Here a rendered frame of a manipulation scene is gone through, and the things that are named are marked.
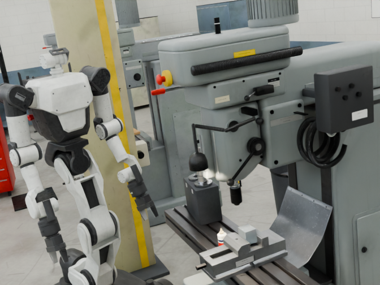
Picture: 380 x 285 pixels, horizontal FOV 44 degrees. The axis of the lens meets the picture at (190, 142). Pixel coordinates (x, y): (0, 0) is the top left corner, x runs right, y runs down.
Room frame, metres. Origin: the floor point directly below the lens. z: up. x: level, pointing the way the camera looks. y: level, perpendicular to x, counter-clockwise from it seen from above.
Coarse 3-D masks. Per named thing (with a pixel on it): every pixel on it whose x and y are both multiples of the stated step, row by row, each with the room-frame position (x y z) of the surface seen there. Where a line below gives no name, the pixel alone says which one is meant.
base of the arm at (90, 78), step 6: (84, 66) 2.44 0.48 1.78; (90, 66) 2.46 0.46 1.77; (96, 72) 2.33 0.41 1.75; (102, 72) 2.35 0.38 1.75; (108, 72) 2.37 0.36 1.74; (90, 78) 2.31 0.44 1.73; (96, 78) 2.32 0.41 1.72; (102, 78) 2.35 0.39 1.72; (108, 78) 2.37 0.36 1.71; (96, 84) 2.32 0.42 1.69; (102, 84) 2.35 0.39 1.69; (96, 90) 2.35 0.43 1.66; (102, 90) 2.34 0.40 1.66
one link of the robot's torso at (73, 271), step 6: (84, 258) 2.36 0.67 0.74; (78, 264) 2.31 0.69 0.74; (84, 264) 2.32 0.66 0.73; (72, 270) 2.26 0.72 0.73; (78, 270) 2.30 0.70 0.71; (114, 270) 2.27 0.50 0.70; (72, 276) 2.25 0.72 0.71; (78, 276) 2.22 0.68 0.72; (72, 282) 2.26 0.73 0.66; (78, 282) 2.21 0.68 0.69; (84, 282) 2.17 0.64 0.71
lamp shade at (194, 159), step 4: (200, 152) 1.70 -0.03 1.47; (192, 156) 1.67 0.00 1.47; (196, 156) 1.67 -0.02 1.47; (200, 156) 1.67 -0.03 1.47; (204, 156) 1.67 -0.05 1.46; (192, 160) 1.66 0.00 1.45; (196, 160) 1.66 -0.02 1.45; (200, 160) 1.66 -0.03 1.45; (204, 160) 1.66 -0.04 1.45; (192, 164) 1.66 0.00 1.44; (196, 164) 1.65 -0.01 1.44; (200, 164) 1.65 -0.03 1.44; (204, 164) 1.66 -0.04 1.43; (192, 168) 1.66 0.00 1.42; (196, 168) 1.65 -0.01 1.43; (200, 168) 1.65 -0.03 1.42; (204, 168) 1.66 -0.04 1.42
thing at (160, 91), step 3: (174, 87) 1.84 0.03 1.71; (177, 87) 1.85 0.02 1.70; (180, 87) 1.85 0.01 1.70; (183, 87) 1.86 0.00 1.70; (153, 90) 1.81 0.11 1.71; (156, 90) 1.81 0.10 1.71; (159, 90) 1.81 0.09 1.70; (162, 90) 1.82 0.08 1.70; (165, 90) 1.83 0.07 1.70; (168, 90) 1.83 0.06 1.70; (153, 93) 1.80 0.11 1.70; (156, 93) 1.81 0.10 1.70; (159, 93) 1.81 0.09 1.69; (162, 93) 1.82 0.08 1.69
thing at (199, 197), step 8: (192, 176) 2.30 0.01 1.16; (184, 184) 2.32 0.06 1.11; (192, 184) 2.22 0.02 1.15; (200, 184) 2.17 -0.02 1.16; (208, 184) 2.16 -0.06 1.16; (216, 184) 2.17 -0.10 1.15; (192, 192) 2.18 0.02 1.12; (200, 192) 2.13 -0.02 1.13; (208, 192) 2.14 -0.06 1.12; (216, 192) 2.15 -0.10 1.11; (192, 200) 2.20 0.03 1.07; (200, 200) 2.13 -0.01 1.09; (208, 200) 2.14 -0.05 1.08; (216, 200) 2.15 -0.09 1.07; (192, 208) 2.23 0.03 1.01; (200, 208) 2.13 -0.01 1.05; (208, 208) 2.14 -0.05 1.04; (216, 208) 2.15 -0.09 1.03; (200, 216) 2.13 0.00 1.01; (208, 216) 2.14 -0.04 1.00; (216, 216) 2.15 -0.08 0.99; (200, 224) 2.13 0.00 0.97
